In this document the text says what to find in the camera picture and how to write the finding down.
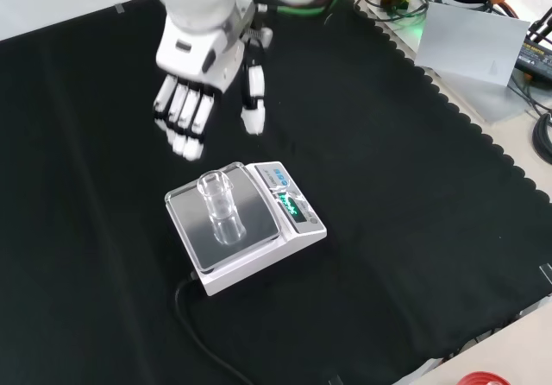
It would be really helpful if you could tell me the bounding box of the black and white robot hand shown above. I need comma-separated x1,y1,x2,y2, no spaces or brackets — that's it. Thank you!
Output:
152,13,275,162

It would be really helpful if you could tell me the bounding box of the small clear glass beaker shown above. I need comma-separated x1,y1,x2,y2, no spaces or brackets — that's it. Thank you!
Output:
196,170,248,246

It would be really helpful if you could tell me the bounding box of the white electronic balance steel pan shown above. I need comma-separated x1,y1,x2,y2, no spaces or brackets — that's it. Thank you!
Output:
164,161,328,298

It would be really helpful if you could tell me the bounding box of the black bench cloth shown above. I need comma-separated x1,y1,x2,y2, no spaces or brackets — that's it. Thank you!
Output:
0,0,552,385

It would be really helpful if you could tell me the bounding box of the pale board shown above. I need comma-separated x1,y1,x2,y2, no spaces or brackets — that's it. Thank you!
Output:
412,2,531,123

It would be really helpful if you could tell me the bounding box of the black power adapter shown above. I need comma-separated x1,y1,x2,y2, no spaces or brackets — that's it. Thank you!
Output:
511,41,552,74

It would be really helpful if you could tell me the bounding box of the black balance power cable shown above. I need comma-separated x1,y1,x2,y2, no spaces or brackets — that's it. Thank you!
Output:
173,271,260,385

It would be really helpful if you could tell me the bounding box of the red ring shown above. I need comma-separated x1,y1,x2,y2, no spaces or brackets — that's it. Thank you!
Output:
456,370,512,385

